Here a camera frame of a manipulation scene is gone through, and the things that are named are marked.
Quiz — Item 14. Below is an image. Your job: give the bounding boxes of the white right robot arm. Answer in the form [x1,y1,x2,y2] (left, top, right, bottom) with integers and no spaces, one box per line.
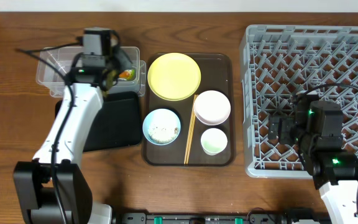
[268,91,358,223]

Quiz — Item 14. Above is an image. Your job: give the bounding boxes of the grey dishwasher rack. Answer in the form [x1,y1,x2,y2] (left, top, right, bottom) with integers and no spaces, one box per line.
[239,25,358,179]

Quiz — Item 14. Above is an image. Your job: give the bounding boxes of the yellow plate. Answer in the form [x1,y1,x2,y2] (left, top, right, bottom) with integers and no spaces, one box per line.
[147,53,201,101]

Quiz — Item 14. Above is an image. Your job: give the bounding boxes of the light blue bowl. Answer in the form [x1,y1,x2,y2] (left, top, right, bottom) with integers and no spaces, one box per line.
[142,108,181,146]

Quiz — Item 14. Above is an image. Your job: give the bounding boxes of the right wooden chopstick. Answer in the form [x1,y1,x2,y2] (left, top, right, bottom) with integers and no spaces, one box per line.
[185,95,199,165]

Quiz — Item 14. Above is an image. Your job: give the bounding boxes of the clear plastic waste bin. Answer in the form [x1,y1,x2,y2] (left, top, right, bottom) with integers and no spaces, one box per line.
[35,46,147,98]

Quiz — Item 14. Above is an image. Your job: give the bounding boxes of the rice leftovers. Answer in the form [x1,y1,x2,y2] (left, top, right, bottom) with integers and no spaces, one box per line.
[148,123,179,144]

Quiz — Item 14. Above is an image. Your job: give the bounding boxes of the wooden chopstick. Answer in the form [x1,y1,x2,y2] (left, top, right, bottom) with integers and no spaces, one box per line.
[185,95,199,165]
[183,94,197,165]

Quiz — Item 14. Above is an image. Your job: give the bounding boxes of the pale green cup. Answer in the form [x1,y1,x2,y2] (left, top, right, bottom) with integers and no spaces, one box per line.
[200,128,228,156]

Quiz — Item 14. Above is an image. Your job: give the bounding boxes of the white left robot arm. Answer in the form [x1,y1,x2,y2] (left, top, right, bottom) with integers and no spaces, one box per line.
[13,27,132,223]

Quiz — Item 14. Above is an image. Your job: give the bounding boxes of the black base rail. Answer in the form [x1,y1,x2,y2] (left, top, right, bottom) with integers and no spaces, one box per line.
[112,207,331,224]

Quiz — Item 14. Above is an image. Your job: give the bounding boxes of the pink bowl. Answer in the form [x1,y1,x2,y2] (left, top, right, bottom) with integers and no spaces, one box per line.
[193,90,231,126]

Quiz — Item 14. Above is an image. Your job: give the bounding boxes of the dark brown serving tray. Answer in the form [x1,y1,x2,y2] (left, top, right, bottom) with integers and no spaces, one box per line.
[142,53,236,167]

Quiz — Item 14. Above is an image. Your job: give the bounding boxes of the black waste tray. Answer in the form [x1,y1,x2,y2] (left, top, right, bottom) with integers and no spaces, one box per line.
[54,91,143,153]

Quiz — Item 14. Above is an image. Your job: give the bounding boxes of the left wooden chopstick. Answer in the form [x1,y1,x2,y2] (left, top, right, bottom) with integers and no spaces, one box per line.
[183,94,197,165]

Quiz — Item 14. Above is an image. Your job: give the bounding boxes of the food wrapper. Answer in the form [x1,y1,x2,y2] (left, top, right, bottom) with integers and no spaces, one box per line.
[118,69,135,82]

